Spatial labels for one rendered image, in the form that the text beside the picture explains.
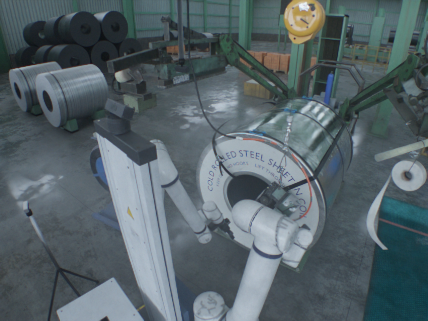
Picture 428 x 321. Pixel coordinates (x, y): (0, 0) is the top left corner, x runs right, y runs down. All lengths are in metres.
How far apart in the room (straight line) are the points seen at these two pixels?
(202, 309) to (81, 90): 5.41
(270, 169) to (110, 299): 1.32
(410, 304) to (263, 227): 2.21
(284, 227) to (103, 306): 1.03
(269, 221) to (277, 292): 1.66
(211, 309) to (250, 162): 1.09
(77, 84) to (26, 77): 2.37
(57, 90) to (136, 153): 5.28
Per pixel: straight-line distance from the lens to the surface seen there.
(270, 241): 0.89
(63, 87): 5.98
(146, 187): 0.73
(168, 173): 1.23
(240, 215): 0.92
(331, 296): 2.61
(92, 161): 3.05
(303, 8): 1.39
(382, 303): 2.78
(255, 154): 1.86
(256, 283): 1.01
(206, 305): 1.31
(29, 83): 8.09
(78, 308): 1.56
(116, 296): 1.52
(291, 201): 1.76
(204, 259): 2.65
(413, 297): 2.98
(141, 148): 0.69
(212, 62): 2.16
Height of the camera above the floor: 2.08
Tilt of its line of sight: 29 degrees down
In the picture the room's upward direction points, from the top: straight up
